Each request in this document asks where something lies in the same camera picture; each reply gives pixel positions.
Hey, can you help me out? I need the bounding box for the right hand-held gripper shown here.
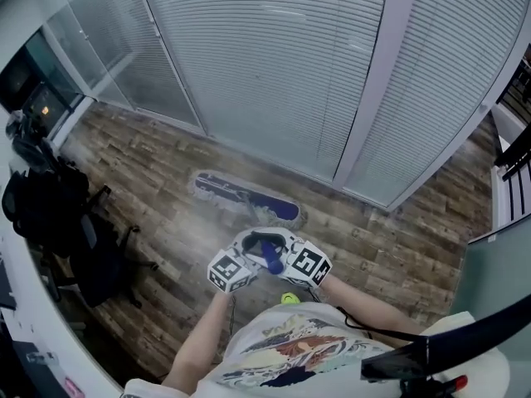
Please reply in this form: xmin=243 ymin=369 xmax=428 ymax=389
xmin=268 ymin=228 xmax=334 ymax=289

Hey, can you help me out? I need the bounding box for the black stair railing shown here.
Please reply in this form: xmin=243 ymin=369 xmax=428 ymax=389
xmin=493 ymin=51 xmax=531 ymax=223

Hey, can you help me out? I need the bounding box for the black office chair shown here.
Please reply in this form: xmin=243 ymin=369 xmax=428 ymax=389
xmin=2 ymin=155 xmax=161 ymax=310

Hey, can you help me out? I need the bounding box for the black backpack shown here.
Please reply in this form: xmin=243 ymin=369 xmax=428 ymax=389
xmin=2 ymin=155 xmax=90 ymax=259

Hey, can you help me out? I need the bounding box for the narrow white venetian blind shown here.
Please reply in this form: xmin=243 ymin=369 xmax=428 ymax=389
xmin=343 ymin=0 xmax=531 ymax=209

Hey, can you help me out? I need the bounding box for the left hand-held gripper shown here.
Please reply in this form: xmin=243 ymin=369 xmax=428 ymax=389
xmin=207 ymin=228 xmax=270 ymax=294

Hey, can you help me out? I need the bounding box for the blue mop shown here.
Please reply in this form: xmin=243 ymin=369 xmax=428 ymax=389
xmin=189 ymin=168 xmax=309 ymax=276

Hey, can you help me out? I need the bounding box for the venetian blind behind glass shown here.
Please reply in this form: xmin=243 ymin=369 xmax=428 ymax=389
xmin=47 ymin=0 xmax=208 ymax=134

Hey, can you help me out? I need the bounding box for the dark glass door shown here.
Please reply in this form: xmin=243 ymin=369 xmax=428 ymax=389
xmin=0 ymin=31 xmax=84 ymax=136

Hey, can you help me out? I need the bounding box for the person's left forearm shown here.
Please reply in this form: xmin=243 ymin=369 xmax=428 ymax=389
xmin=161 ymin=290 xmax=231 ymax=389

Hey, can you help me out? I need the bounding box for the clear plastic bag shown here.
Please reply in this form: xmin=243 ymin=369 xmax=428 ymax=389
xmin=6 ymin=109 xmax=55 ymax=177

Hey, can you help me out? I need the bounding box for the white desk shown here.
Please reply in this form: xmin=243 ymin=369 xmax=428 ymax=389
xmin=0 ymin=109 xmax=125 ymax=398

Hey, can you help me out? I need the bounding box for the black monitor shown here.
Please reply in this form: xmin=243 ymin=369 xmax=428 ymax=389
xmin=10 ymin=340 xmax=74 ymax=398

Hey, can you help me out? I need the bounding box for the wooden plank floor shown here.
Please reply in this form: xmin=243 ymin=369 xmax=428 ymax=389
xmin=37 ymin=97 xmax=499 ymax=385

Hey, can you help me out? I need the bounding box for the white printed t-shirt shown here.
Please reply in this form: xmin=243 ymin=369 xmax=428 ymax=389
xmin=122 ymin=303 xmax=511 ymax=398

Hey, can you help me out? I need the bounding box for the person's right forearm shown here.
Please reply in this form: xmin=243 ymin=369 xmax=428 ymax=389
xmin=319 ymin=278 xmax=428 ymax=342

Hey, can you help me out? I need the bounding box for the wide white venetian blind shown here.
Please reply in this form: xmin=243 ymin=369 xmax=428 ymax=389
xmin=135 ymin=0 xmax=389 ymax=182

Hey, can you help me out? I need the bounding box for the frosted glass partition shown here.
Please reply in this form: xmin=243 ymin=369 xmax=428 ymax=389
xmin=447 ymin=226 xmax=531 ymax=327

